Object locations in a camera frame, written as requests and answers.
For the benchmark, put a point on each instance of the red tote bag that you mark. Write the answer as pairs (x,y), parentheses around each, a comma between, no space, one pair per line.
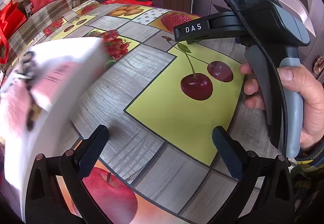
(10,16)

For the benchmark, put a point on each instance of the pink plush toy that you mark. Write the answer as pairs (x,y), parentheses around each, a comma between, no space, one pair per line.
(12,107)

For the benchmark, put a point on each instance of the white tray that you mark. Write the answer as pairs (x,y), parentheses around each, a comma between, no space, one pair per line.
(70,62)

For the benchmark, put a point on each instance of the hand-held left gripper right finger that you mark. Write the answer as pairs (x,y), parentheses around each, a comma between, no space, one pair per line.
(227,153)

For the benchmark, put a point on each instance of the person's right hand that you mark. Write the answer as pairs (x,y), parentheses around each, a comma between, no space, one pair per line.
(308,102)

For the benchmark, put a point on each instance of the plaid cloth cover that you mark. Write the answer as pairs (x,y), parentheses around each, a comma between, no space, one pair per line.
(38,24)

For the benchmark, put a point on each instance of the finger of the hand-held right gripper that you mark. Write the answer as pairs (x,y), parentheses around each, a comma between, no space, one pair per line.
(192,29)

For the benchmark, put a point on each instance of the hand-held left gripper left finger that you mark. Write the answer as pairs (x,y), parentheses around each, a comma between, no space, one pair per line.
(92,150)

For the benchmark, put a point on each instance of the red plastic bag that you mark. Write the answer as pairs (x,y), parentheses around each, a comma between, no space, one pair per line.
(126,1)

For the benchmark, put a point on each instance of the fruit print tablecloth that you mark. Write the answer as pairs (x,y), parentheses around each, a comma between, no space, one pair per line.
(177,112)

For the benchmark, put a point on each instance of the person's right forearm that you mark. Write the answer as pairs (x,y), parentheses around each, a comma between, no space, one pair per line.
(311,163)

